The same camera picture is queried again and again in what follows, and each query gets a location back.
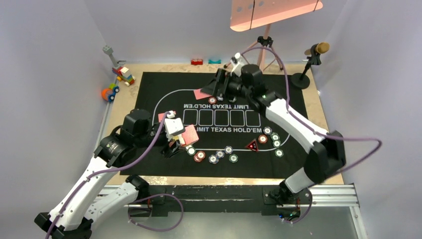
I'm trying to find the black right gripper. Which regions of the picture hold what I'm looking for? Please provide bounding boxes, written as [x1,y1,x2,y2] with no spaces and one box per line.
[201,68,252,101]

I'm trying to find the red playing card box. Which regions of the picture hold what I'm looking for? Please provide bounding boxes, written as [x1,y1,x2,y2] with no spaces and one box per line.
[179,124,199,147]

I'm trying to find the red poker chip stack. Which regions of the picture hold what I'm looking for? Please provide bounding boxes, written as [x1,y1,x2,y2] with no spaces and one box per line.
[194,151,206,162]

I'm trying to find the red playing card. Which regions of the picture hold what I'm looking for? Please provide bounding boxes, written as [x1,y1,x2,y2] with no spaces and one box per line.
[193,89,211,100]
[157,113,168,123]

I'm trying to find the red triangular dealer button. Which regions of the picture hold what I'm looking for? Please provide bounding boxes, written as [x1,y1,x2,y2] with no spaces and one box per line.
[245,139,259,152]

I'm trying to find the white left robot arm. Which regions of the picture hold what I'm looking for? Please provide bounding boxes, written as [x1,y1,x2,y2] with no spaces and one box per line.
[34,109,199,239]

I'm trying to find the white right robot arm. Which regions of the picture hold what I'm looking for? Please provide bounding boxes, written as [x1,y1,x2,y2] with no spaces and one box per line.
[201,64,346,204]

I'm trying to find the teal toy block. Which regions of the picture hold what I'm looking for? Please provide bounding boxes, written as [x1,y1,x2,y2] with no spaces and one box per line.
[208,58,221,64]

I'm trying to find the red toy block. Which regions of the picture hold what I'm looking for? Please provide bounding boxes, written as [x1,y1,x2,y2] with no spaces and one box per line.
[191,58,204,65]

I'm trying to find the black poker felt mat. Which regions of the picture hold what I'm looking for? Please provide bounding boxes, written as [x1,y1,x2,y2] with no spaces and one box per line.
[123,72,307,178]

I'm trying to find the pink music stand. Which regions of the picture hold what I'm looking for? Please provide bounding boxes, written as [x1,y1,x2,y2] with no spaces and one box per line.
[223,0,324,72]

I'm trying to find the gold microphone on stand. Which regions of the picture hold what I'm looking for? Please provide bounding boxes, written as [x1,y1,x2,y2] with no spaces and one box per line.
[290,42,330,90]

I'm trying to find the colourful toy block train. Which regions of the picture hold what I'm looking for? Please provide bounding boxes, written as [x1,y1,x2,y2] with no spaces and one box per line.
[103,45,136,87]

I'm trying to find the orange toy wheel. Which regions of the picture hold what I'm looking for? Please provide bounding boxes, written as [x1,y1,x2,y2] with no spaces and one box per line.
[101,83,119,103]

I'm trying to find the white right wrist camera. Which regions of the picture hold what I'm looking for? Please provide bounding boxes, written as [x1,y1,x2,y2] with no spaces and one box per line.
[230,52,246,77]

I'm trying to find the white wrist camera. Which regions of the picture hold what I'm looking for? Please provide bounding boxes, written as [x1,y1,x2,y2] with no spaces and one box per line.
[164,111,186,142]
[230,52,246,77]

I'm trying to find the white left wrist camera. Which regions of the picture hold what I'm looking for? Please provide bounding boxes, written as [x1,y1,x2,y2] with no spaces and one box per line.
[164,111,186,142]

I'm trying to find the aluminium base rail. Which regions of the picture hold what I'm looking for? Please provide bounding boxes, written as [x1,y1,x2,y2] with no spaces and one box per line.
[59,99,368,239]

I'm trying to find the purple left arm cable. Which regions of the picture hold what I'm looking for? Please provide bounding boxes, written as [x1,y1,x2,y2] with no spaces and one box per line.
[44,111,184,239]

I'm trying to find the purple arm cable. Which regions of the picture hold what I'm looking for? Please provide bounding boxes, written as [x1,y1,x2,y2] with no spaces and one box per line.
[44,111,184,239]
[240,46,382,225]

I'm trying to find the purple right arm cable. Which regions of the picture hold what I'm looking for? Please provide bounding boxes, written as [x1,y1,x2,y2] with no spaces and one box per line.
[240,46,382,225]

